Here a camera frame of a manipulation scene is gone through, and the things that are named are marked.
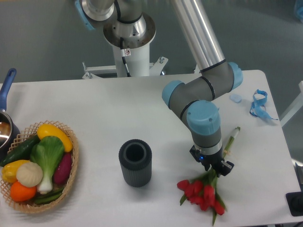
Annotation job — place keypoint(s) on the black blue-lit gripper body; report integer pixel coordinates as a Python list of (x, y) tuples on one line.
[(214, 160)]

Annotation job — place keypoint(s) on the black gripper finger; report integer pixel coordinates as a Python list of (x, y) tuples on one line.
[(224, 168)]

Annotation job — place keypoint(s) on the red tulip bouquet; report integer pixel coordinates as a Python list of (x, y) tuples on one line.
[(202, 191)]

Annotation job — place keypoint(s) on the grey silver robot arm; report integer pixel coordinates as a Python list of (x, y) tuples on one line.
[(191, 102)]

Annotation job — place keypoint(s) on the blue ribbon right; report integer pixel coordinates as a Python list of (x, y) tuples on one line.
[(258, 108)]

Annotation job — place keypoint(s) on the small blue plastic cap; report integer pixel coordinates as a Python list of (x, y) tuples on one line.
[(235, 98)]

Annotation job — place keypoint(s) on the black device at edge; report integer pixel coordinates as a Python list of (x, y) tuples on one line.
[(295, 203)]

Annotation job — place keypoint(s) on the dark grey ribbed vase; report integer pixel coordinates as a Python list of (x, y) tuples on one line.
[(135, 157)]

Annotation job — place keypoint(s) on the purple sweet potato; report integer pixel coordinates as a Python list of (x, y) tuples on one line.
[(63, 170)]

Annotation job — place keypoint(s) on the green bok choy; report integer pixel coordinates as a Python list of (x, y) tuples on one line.
[(47, 154)]

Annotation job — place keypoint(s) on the green bean pods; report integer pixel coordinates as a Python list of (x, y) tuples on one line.
[(49, 197)]

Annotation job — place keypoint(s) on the yellow squash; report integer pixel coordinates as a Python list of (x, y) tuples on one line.
[(50, 130)]

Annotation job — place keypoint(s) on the woven wicker basket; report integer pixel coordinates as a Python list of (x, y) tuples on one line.
[(28, 206)]

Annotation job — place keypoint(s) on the dark green cucumber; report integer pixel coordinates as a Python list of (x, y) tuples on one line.
[(21, 152)]

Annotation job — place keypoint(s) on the orange fruit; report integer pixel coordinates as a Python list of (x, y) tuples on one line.
[(21, 193)]

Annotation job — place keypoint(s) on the yellow bell pepper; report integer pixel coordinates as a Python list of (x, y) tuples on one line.
[(9, 171)]

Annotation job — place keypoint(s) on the white frame at right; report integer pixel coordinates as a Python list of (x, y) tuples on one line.
[(293, 108)]

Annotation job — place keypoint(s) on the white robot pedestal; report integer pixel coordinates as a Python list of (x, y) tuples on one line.
[(131, 45)]

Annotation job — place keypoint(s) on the white metal base frame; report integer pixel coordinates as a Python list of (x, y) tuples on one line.
[(99, 69)]

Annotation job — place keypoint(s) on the blue-handled saucepan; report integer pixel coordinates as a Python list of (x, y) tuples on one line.
[(8, 130)]

